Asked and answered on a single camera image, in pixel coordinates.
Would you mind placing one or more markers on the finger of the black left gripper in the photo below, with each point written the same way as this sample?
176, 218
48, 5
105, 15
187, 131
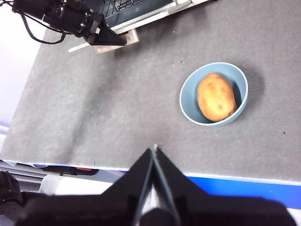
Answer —
109, 37

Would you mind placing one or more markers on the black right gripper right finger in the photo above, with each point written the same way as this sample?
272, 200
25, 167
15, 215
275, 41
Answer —
223, 209

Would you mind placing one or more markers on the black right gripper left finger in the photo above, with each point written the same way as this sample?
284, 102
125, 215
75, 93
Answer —
94, 209

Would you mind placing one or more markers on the blue ribbed bowl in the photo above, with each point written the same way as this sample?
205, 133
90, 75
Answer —
188, 103

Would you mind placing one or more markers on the brown potato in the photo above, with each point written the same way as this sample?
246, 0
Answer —
216, 97

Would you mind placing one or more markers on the white plastic box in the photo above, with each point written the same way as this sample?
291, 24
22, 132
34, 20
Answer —
75, 184

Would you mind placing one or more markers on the black device with red label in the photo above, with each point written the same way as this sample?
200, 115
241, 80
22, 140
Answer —
70, 170

